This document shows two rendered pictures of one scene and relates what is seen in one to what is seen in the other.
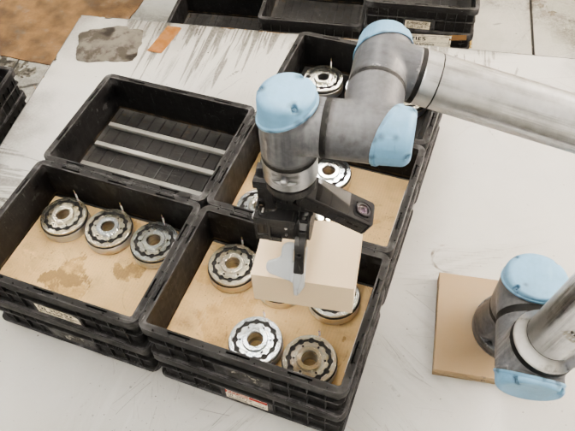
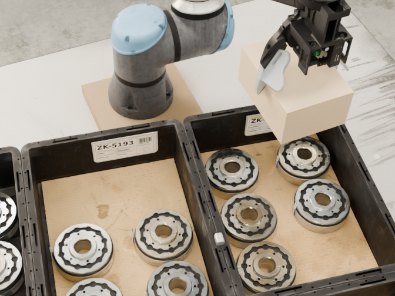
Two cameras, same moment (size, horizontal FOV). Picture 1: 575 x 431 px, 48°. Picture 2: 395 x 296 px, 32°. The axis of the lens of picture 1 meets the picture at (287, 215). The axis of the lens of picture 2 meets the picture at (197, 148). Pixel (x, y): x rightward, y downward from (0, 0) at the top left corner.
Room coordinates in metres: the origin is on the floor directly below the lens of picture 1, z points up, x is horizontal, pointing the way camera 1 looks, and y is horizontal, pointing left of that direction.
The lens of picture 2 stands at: (1.20, 0.50, 1.90)
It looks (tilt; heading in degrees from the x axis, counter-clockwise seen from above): 51 degrees down; 231
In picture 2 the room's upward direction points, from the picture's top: 2 degrees clockwise
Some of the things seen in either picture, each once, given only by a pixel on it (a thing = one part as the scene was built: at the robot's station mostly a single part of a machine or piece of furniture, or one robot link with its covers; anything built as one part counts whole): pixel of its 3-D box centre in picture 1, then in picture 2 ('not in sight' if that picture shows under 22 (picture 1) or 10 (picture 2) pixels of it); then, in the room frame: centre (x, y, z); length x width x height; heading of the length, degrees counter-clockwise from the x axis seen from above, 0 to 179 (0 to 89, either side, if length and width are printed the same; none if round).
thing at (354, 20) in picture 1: (315, 35); not in sight; (2.17, -0.16, 0.31); 0.40 x 0.30 x 0.34; 76
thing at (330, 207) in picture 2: (255, 339); (322, 199); (0.55, 0.08, 0.86); 0.05 x 0.05 x 0.01
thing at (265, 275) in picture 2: (232, 263); (266, 265); (0.73, 0.12, 0.86); 0.05 x 0.05 x 0.01
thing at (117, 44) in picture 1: (107, 43); not in sight; (1.68, 0.53, 0.71); 0.22 x 0.19 x 0.01; 76
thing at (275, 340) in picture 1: (255, 340); (322, 201); (0.55, 0.08, 0.86); 0.10 x 0.10 x 0.01
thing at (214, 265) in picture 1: (232, 264); (266, 266); (0.73, 0.12, 0.86); 0.10 x 0.10 x 0.01
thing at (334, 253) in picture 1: (308, 262); (293, 85); (0.57, -0.03, 1.09); 0.16 x 0.12 x 0.07; 76
